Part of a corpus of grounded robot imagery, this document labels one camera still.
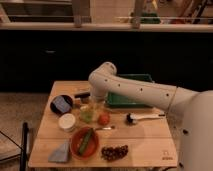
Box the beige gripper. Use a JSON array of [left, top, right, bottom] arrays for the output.
[[89, 98, 105, 116]]

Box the yellow banana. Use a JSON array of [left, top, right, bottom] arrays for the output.
[[80, 105, 91, 113]]

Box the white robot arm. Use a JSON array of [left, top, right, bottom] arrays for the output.
[[88, 62, 213, 171]]

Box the red tomato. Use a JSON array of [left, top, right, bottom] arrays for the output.
[[98, 113, 110, 125]]

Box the green plastic tray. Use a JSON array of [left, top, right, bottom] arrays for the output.
[[106, 74, 152, 108]]

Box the green cucumber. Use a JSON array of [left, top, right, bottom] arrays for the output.
[[78, 128, 93, 155]]

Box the black bowl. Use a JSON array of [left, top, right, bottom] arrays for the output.
[[50, 95, 73, 115]]

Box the white round container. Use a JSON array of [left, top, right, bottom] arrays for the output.
[[58, 113, 76, 132]]

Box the blue sponge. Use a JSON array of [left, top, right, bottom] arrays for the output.
[[52, 96, 71, 113]]

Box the orange bowl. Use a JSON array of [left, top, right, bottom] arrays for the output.
[[70, 127, 99, 160]]

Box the bunch of dark grapes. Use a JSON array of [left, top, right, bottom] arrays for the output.
[[101, 145, 128, 161]]

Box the grey folded cloth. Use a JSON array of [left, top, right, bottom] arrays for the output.
[[48, 141, 69, 163]]

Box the black handled brush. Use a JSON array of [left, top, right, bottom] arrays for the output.
[[74, 89, 90, 104]]

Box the white handled dish brush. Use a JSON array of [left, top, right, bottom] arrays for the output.
[[126, 113, 164, 124]]

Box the black chair frame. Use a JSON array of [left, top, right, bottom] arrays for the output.
[[19, 122, 29, 171]]

